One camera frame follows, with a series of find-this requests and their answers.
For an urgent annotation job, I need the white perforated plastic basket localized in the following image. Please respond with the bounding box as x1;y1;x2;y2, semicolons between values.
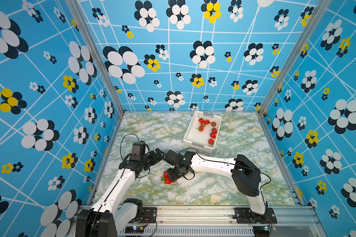
184;111;222;153

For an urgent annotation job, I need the clear plastic clamshell container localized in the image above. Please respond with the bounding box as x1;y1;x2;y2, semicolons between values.
151;166;180;188

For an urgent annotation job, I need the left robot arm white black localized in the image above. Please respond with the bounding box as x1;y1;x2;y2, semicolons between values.
75;141;165;237

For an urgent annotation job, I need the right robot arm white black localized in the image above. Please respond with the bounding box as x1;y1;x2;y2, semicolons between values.
164;150;267;215

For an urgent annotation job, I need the green circuit board left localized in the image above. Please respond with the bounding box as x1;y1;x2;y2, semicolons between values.
125;226;145;234

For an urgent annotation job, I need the green circuit board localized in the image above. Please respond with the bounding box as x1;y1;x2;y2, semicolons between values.
253;226;276;237
125;226;145;234

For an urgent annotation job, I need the green circuit board right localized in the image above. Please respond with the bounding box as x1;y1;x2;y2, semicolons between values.
253;226;276;237

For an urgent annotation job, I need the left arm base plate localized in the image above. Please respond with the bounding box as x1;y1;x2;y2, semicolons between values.
128;206;157;225

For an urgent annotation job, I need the aluminium front rail frame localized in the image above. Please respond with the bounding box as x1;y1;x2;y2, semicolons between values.
66;205;327;237

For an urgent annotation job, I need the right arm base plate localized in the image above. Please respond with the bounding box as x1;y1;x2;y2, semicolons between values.
232;207;277;224

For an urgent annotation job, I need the left aluminium corner post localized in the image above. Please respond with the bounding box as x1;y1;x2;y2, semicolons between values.
66;0;124;118

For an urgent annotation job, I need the aluminium corner post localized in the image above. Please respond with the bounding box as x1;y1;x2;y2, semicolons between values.
258;0;332;117
66;0;124;118

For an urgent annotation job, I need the right aluminium corner post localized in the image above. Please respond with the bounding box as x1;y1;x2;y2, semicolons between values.
258;0;332;117

